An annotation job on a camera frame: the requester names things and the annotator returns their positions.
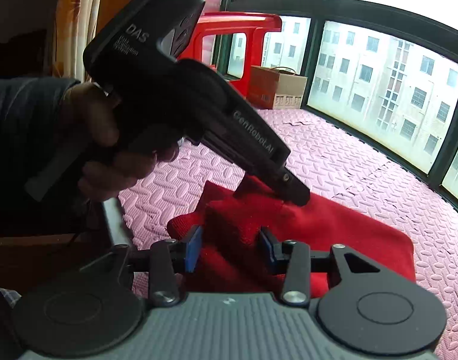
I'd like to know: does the pink foam floor mat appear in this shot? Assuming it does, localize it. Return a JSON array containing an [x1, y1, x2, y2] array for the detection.
[[119, 110, 458, 359]]

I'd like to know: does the red embroidered sweatshirt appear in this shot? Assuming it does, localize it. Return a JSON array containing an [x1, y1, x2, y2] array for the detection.
[[167, 175, 416, 293]]

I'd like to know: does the red plastic stool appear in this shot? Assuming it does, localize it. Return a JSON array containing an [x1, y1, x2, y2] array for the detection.
[[180, 11, 283, 96]]

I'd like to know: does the left hand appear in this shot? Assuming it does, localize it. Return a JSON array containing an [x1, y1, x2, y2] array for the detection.
[[61, 82, 180, 202]]

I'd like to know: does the brown cardboard box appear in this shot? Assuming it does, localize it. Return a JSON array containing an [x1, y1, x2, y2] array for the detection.
[[246, 66, 307, 110]]

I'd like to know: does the black jacket left forearm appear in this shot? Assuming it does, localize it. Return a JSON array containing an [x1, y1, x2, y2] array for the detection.
[[0, 77, 107, 237]]

